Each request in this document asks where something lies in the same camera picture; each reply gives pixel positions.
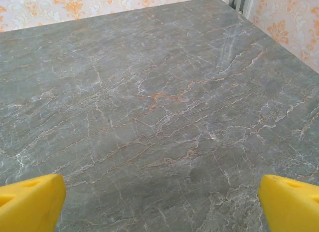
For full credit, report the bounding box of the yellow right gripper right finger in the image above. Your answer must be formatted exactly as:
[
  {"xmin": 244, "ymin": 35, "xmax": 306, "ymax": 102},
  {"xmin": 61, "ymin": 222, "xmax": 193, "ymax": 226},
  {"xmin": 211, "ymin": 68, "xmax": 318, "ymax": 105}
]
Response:
[{"xmin": 258, "ymin": 174, "xmax": 319, "ymax": 232}]

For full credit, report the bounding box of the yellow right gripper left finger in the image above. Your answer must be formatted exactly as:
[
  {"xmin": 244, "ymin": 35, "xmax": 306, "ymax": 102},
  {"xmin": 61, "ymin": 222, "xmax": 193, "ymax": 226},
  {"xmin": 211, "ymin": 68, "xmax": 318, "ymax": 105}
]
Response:
[{"xmin": 0, "ymin": 174, "xmax": 67, "ymax": 232}]

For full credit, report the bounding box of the aluminium frame post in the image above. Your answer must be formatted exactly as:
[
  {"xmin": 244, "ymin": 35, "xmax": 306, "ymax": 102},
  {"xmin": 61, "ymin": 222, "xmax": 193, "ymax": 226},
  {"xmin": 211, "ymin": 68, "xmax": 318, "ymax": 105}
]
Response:
[{"xmin": 229, "ymin": 0, "xmax": 258, "ymax": 18}]

